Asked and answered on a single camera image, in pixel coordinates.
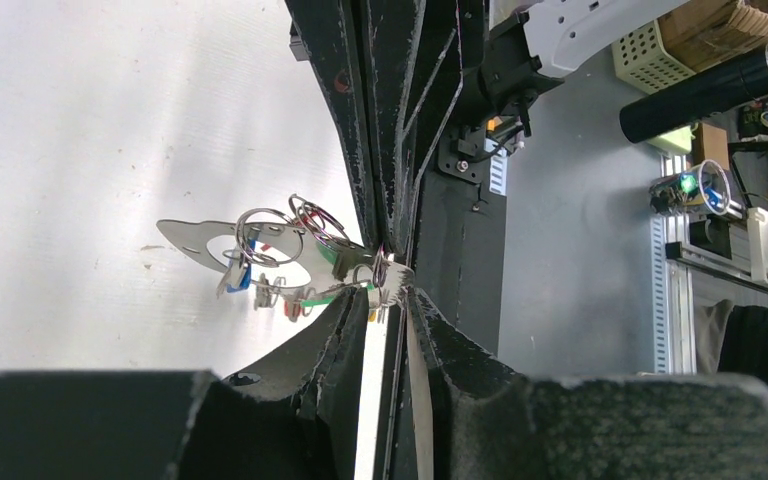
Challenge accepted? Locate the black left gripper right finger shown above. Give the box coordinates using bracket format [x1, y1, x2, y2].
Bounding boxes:
[407, 289, 530, 479]

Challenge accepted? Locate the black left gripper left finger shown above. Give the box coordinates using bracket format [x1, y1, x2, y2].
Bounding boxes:
[224, 287, 369, 479]

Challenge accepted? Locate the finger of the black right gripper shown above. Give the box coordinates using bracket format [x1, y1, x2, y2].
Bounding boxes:
[286, 0, 380, 247]
[360, 1, 489, 255]

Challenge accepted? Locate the green tag with key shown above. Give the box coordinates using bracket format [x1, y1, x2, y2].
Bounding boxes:
[297, 240, 375, 308]

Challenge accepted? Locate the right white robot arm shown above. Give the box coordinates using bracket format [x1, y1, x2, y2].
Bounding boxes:
[287, 1, 677, 255]

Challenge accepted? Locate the blue key tag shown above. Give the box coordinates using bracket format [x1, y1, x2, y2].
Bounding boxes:
[216, 245, 252, 298]

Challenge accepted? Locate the cream perforated basket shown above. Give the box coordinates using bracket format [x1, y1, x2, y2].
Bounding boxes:
[611, 20, 695, 94]

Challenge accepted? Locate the black cylinder tube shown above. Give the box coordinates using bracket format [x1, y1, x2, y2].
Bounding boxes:
[619, 43, 768, 144]

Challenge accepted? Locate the cardboard box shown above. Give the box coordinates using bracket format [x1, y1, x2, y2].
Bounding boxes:
[658, 1, 768, 72]

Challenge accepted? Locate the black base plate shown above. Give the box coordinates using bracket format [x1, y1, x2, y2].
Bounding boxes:
[413, 126, 507, 354]

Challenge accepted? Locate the right white cable duct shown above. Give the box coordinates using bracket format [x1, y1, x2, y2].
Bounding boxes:
[485, 139, 510, 197]

